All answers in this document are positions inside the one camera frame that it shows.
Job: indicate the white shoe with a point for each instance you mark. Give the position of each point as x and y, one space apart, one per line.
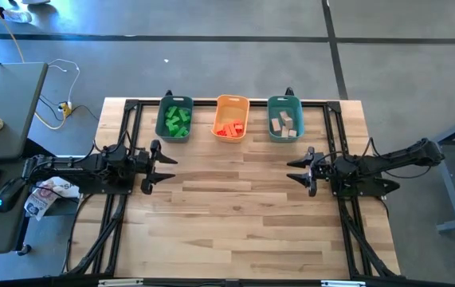
18 16

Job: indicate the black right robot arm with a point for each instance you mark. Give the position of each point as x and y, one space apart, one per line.
402 153

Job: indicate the grey metal desk frame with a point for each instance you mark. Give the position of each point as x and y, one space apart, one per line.
453 187

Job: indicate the teal plastic bin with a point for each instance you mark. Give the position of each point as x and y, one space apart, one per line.
299 111

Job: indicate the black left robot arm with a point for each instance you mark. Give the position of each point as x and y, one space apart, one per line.
71 165

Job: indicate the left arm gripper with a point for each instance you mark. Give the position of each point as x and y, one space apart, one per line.
142 165

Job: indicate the white crumpled snack bag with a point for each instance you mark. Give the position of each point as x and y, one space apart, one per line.
44 201

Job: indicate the yellow power plug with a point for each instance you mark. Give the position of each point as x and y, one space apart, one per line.
66 107

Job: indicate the black table clamp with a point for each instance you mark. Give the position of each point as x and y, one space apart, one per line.
289 92
168 93

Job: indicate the black aluminium table frame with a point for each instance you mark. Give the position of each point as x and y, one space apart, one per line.
207 103

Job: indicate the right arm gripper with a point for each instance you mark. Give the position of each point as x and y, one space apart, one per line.
322 171

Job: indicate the silver metal bracket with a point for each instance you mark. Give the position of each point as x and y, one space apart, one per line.
119 282
342 283

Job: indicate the dark green plastic bin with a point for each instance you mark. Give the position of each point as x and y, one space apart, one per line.
161 119

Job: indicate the orange plastic bin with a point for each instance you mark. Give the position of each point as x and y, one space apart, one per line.
231 109

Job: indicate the white printed box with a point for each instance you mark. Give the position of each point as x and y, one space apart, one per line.
71 190

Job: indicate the black computer mouse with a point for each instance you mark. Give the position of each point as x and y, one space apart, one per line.
10 195

